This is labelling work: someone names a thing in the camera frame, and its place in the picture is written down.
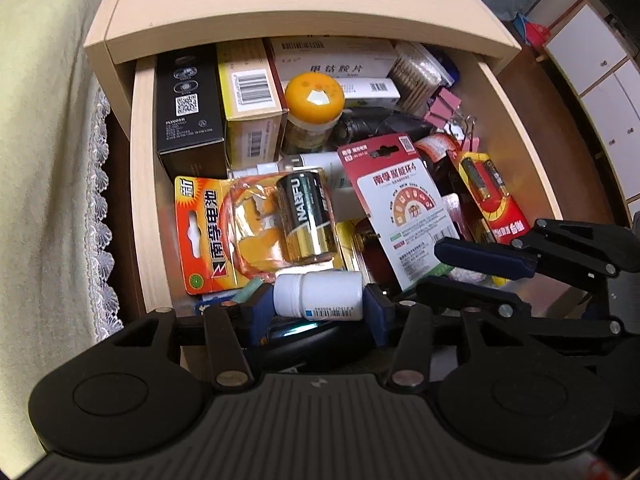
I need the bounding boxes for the red white hanging card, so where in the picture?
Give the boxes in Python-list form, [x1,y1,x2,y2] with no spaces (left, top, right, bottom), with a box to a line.
[337,133,459,290]

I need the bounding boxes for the small white box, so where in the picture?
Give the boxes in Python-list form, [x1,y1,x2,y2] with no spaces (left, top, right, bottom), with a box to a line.
[337,78,400,110]

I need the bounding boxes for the open wooden drawer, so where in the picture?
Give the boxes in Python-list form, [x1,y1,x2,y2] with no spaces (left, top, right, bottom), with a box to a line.
[128,34,565,376]

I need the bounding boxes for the beige wooden nightstand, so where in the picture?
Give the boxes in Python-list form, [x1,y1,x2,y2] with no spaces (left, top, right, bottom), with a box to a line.
[85,0,520,130]

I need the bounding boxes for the pink binder clips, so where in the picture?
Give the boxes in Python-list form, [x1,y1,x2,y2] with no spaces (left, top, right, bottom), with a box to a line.
[423,87,480,151]

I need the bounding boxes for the cotton swab container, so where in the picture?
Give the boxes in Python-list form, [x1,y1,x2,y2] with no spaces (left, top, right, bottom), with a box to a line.
[388,41,445,117]

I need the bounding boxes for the white pill bottle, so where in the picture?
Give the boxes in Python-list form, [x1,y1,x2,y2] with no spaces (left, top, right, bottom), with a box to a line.
[273,270,364,321]

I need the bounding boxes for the red AA battery pack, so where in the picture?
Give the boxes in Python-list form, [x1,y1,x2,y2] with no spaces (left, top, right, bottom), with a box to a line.
[448,151,530,245]

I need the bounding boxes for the black box with QR code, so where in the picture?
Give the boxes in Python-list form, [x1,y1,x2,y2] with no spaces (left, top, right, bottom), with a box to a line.
[155,44,227,179]

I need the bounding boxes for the white drawer cabinet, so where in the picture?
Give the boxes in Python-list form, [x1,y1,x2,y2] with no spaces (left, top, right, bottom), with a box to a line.
[544,2,639,219]

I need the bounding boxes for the orange Nanfu battery pack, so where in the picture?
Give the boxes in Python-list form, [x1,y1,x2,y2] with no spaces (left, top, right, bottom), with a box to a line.
[174,169,344,295]

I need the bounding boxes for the orange lid jar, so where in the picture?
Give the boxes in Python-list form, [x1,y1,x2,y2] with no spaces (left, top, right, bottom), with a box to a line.
[282,72,345,155]

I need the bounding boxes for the black gold Nanfu battery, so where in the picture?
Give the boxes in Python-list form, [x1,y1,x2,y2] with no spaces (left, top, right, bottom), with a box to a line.
[276,170,336,264]

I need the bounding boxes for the yellow white medicine box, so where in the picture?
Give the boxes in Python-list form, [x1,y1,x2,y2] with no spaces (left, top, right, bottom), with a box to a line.
[217,39,288,170]

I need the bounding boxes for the black flashlight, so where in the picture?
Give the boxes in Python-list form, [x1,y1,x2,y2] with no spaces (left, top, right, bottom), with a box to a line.
[330,107,435,148]

